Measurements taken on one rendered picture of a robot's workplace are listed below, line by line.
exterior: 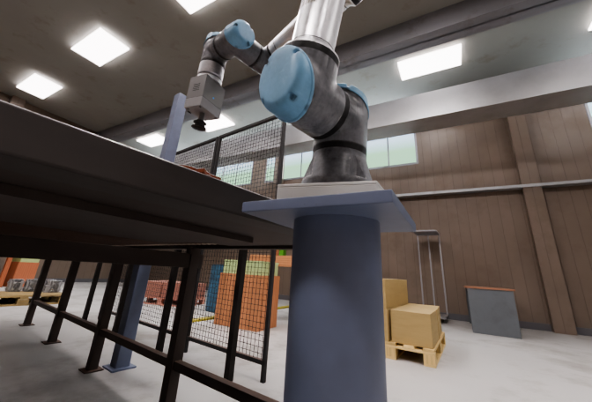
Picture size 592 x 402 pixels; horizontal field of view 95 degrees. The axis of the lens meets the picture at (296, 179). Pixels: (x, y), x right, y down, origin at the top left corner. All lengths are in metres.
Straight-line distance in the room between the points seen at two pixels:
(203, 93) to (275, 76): 0.38
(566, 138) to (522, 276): 3.06
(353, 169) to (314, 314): 0.26
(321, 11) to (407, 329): 3.03
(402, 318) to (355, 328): 2.80
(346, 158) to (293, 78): 0.18
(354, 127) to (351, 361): 0.40
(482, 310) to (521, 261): 1.94
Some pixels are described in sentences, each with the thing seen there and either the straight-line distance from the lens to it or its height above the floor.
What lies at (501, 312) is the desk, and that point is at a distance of 5.77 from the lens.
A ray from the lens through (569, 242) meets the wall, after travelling 7.52.
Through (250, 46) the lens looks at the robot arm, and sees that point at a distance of 0.89.
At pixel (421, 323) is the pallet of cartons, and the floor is 0.35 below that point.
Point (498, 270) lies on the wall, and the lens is 7.25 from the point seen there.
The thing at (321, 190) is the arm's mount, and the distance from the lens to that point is 0.48.
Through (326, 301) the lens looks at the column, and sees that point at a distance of 0.47.
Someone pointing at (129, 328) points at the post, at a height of 0.27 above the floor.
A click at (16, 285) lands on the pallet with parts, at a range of 6.93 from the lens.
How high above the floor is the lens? 0.75
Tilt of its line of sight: 19 degrees up
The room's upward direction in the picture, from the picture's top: 4 degrees clockwise
